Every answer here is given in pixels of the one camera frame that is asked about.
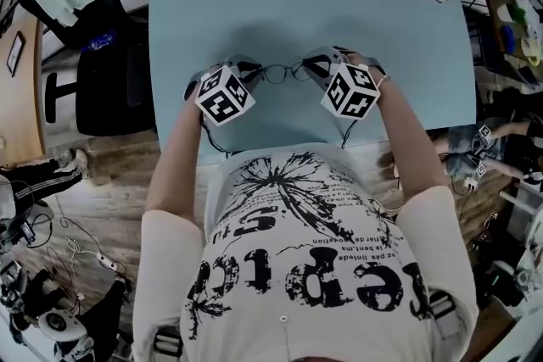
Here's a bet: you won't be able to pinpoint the black office chair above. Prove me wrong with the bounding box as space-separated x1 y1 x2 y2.
11 0 157 137

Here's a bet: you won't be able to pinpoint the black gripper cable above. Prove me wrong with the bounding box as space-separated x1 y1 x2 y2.
339 118 358 150
199 114 232 154

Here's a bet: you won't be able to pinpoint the person's right forearm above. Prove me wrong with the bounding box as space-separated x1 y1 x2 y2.
374 74 451 201

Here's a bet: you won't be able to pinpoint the blue cloth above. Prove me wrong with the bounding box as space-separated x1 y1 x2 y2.
500 25 517 53

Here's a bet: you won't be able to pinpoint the black picture frame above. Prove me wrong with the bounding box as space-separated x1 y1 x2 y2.
5 30 27 79

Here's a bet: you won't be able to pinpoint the white mug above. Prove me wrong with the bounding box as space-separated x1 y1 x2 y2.
518 35 542 67

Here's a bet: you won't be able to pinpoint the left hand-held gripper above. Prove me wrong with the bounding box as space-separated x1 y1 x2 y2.
183 53 266 128

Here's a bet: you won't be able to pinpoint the person's left forearm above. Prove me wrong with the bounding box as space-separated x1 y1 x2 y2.
145 97 205 226

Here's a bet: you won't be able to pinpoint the white cup with green plant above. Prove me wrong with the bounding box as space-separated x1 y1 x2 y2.
497 0 532 25

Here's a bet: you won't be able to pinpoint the white power strip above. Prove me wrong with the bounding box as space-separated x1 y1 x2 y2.
96 251 121 271

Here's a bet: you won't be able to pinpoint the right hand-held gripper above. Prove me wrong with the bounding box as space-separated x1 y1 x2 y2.
302 45 386 121

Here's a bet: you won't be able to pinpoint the white printed t-shirt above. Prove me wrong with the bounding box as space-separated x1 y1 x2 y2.
131 139 481 362

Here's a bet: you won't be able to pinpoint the black-rimmed eyeglasses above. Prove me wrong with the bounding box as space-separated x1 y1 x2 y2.
259 62 315 86

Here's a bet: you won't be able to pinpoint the grey harness strap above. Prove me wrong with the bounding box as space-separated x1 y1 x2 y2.
428 292 462 341
152 330 184 359

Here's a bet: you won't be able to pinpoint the light wooden desk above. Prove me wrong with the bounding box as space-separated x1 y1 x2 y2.
0 8 48 167

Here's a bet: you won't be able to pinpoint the white and black device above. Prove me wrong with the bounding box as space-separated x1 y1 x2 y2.
0 258 97 362

